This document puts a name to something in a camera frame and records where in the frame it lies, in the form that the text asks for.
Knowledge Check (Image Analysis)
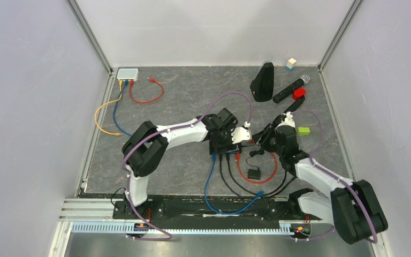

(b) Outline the black power adapter plug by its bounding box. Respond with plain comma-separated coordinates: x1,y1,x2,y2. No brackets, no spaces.
247,169,261,180

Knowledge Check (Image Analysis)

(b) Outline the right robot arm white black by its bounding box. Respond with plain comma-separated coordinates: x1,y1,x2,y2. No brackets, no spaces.
253,124,389,244

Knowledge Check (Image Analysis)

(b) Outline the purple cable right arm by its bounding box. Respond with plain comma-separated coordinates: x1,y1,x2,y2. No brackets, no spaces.
290,109,378,245

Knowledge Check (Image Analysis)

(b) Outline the black ethernet cable inner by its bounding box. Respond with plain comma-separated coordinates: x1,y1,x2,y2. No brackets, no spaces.
226,153,288,196

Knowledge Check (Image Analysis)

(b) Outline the red ethernet cable at white switch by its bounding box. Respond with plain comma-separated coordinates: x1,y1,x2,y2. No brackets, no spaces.
128,77,165,104

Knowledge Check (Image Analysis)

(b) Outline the green block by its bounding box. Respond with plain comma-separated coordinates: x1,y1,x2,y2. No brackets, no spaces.
298,127,310,135

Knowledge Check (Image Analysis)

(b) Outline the yellow ethernet cable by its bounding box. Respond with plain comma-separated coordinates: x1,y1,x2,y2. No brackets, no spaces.
94,80,124,137

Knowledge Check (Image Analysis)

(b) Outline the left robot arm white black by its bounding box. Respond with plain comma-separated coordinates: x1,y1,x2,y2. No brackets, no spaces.
121,108,252,218

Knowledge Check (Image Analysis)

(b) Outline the white network switch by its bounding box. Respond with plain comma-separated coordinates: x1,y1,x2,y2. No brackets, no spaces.
116,68,139,81

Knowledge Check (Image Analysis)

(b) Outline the black microphone lower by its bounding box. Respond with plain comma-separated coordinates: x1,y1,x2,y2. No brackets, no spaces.
279,96,306,117

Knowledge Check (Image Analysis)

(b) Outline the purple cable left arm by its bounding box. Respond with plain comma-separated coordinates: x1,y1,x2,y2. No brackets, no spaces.
121,91,254,242

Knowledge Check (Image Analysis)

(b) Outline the black wedge shaped stand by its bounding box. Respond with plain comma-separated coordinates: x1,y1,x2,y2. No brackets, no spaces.
249,62,275,102

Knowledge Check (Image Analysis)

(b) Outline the red ethernet cable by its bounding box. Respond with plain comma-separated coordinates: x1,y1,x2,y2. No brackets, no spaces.
235,152,278,185
128,77,165,104

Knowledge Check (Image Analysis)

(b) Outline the blue ethernet cable at white switch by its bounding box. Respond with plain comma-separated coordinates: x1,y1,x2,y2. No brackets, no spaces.
112,80,132,137

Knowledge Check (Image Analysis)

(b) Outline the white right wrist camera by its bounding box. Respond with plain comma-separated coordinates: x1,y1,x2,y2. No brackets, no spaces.
277,111,295,128

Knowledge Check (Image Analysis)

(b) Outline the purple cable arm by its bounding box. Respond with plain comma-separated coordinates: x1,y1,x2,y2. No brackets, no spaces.
290,109,378,245
121,91,254,242

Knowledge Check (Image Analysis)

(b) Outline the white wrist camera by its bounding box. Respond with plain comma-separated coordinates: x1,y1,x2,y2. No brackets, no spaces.
231,122,252,144
277,111,295,128

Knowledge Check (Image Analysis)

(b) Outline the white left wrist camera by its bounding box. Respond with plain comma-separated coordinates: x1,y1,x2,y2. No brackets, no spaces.
231,122,252,144

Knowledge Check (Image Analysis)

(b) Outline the white blue block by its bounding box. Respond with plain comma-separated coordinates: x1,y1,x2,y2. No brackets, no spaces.
285,58,297,71

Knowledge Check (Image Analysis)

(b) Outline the thin black adapter cord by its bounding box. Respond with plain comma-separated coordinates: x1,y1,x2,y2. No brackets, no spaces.
245,149,266,170

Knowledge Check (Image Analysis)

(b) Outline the black network switch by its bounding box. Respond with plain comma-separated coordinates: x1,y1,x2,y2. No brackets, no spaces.
209,141,252,155

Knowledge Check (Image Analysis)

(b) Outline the red round cap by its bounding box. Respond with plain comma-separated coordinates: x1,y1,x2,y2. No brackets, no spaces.
292,88,306,101

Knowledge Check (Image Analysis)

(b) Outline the black ethernet cable outer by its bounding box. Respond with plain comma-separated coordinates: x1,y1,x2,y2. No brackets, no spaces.
219,154,296,199

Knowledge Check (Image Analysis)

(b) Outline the black microphone silver head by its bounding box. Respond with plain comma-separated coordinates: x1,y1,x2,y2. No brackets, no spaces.
272,74,310,103

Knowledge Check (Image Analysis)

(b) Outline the aluminium frame rail front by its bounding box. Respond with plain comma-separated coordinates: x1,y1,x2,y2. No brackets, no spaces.
58,198,382,235

